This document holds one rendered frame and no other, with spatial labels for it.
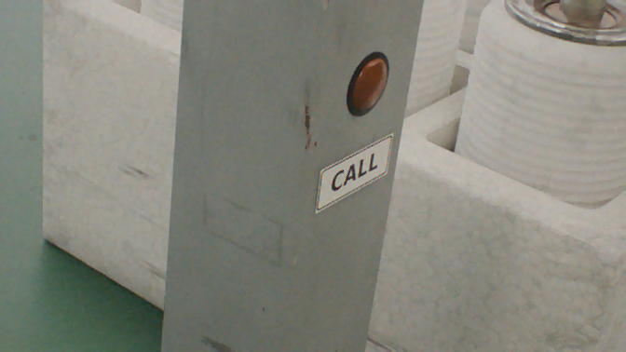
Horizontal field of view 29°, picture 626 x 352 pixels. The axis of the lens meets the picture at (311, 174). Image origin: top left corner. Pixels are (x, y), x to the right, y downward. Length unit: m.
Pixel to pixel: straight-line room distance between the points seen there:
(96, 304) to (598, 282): 0.34
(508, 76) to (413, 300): 0.13
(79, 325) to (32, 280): 0.06
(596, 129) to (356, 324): 0.15
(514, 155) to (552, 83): 0.04
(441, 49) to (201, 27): 0.21
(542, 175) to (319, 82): 0.19
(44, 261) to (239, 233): 0.34
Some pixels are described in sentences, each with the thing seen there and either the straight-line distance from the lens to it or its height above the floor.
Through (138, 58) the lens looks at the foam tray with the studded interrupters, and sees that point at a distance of 0.70.
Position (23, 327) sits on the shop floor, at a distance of 0.76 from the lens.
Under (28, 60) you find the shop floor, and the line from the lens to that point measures 1.10.
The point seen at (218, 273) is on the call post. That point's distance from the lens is 0.51.
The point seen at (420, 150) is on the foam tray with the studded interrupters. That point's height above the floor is 0.18.
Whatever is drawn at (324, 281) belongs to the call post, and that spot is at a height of 0.17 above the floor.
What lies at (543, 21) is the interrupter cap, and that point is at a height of 0.25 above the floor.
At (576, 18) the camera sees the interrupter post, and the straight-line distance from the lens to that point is 0.60.
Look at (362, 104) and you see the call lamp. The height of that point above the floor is 0.26.
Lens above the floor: 0.46
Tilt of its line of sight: 29 degrees down
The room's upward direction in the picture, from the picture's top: 7 degrees clockwise
